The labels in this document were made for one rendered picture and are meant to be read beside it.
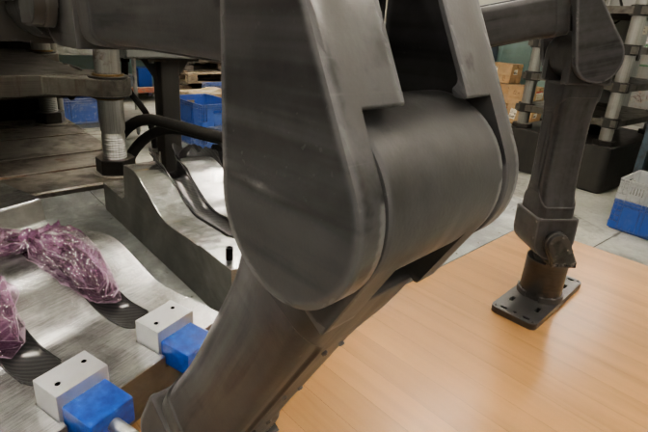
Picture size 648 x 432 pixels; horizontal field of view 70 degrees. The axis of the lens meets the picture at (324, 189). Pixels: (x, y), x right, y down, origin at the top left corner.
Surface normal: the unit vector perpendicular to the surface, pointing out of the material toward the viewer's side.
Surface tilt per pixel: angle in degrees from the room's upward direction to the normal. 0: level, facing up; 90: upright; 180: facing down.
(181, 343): 0
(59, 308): 28
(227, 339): 89
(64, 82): 90
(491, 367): 0
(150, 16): 93
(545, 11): 89
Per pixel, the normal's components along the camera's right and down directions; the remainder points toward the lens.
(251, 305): -0.80, 0.25
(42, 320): 0.44, -0.73
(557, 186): 0.02, 0.23
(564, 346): 0.07, -0.94
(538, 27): -0.10, 0.42
